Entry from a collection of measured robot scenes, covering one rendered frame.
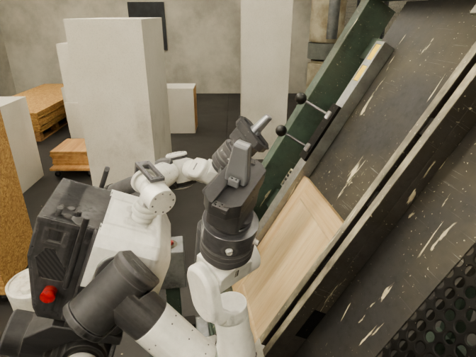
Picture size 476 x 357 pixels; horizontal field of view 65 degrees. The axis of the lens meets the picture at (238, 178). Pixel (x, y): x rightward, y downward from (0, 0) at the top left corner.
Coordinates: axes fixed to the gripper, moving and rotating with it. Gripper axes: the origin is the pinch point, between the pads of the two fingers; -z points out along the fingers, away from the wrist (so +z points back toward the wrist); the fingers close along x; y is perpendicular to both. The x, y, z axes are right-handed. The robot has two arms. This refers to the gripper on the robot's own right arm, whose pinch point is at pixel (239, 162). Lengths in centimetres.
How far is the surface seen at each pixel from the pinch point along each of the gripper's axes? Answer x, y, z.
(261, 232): 50, -6, 64
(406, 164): 33.4, 24.0, 11.1
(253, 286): 35, -1, 73
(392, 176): 32.9, 22.6, 14.4
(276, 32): 390, -116, 101
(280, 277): 33, 7, 60
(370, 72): 77, 10, 10
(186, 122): 415, -245, 281
